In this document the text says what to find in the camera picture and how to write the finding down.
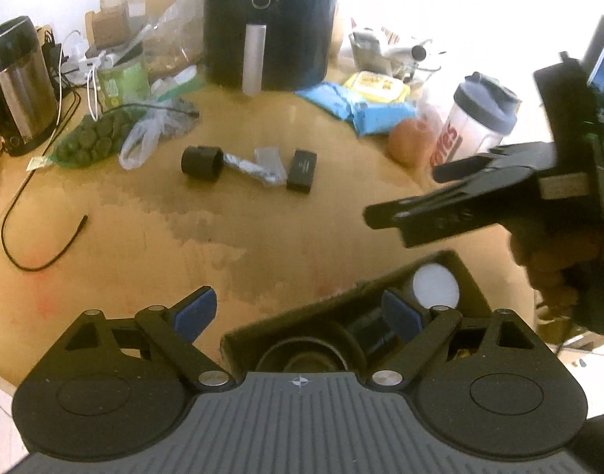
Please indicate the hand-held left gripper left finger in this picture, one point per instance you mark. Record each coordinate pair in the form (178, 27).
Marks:
(198, 308)

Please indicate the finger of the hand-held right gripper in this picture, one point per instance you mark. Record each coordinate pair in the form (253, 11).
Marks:
(499, 160)
(455, 207)

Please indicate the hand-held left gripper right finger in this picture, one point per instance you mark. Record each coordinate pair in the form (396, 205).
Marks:
(400, 313)

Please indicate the white and yellow bottle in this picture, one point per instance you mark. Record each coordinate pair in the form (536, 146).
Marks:
(435, 284)

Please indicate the black tape roll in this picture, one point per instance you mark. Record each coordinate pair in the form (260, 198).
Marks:
(270, 355)

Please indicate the dark cardboard box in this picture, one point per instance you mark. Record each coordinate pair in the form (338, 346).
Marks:
(292, 323)

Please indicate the person's right hand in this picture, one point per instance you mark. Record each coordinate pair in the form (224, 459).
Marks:
(539, 266)

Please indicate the clear shaker bottle grey lid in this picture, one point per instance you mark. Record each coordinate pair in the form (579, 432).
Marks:
(479, 123)

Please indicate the orange round object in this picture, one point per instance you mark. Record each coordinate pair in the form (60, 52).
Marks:
(405, 140)

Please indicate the blue packet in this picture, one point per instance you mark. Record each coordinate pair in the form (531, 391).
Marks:
(376, 118)

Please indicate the yellow wipes packet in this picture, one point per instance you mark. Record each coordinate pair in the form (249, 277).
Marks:
(376, 85)

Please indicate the black cylinder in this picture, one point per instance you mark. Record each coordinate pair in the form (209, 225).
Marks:
(201, 163)

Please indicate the foil wrapped bar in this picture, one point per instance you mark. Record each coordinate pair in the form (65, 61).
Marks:
(243, 164)

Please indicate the small black box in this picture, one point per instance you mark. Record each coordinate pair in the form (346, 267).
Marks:
(302, 170)

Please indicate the glass bowl with clutter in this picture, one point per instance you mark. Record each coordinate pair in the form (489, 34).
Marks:
(381, 54)

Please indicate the small grey packet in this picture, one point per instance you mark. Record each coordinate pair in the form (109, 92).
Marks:
(267, 155)

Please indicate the clear plastic bag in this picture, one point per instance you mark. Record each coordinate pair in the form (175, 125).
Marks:
(139, 140)

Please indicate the green net bag dark rounds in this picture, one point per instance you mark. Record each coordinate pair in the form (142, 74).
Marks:
(92, 140)

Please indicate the green and white small packet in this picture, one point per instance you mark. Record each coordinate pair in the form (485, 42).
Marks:
(181, 81)

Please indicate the green labelled pouch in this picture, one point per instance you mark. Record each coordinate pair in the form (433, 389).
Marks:
(124, 84)

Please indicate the black air fryer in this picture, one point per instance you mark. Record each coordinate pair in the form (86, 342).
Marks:
(292, 34)

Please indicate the large clear bag brown contents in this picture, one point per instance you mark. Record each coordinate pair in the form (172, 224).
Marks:
(178, 39)

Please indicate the black and steel kettle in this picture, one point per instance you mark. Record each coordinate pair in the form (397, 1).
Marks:
(20, 94)

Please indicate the black power adapter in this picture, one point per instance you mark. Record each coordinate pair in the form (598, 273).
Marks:
(53, 49)

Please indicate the brown cardboard box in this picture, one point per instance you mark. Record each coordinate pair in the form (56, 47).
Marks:
(109, 24)

